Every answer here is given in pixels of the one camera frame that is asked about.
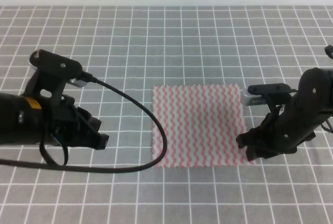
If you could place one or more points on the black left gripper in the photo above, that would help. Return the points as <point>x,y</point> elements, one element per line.
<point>62,119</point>

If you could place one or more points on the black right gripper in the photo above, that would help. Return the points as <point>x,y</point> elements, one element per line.
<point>280,135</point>

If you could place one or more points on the pink white wavy towel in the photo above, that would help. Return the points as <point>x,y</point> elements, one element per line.
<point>201,123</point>

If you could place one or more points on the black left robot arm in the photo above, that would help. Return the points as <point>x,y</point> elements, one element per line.
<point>42,113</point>

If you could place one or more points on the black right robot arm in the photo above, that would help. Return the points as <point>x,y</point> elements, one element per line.
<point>314,92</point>

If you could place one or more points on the grey grid tablecloth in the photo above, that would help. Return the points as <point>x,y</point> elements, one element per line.
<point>135,48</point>

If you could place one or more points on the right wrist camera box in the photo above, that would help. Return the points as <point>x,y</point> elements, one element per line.
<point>266,94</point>

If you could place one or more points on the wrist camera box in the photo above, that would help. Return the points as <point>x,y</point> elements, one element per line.
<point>266,94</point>
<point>56,65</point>

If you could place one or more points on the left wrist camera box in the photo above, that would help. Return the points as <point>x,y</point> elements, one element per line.
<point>56,65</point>

